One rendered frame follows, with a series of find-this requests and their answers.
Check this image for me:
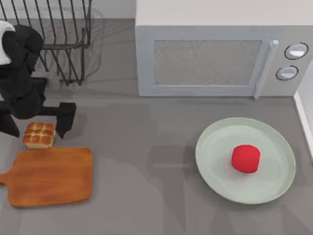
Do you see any golden bread loaf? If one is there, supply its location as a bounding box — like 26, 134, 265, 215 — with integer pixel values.
22, 122, 57, 150

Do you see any wooden cutting board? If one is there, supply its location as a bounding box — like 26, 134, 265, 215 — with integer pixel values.
0, 146, 94, 209

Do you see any microwave door with window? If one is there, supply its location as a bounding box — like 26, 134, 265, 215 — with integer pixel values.
135, 25, 279, 98

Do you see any pale green plate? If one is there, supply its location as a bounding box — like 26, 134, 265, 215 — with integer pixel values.
195, 117, 297, 205

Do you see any red apple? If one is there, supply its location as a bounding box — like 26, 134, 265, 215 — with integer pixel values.
231, 144, 261, 174

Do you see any pale grey microwave oven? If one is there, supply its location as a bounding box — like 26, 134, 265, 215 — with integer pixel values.
135, 0, 313, 100

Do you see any small microwave knob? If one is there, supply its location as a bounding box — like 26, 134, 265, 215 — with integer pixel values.
275, 65, 299, 81

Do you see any large microwave knob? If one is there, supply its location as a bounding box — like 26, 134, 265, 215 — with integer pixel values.
284, 42, 309, 60

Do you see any black wire rack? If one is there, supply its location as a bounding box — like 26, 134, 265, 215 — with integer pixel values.
0, 0, 94, 87

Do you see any pale microwave door handle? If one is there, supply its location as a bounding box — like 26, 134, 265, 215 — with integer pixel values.
253, 40, 280, 100

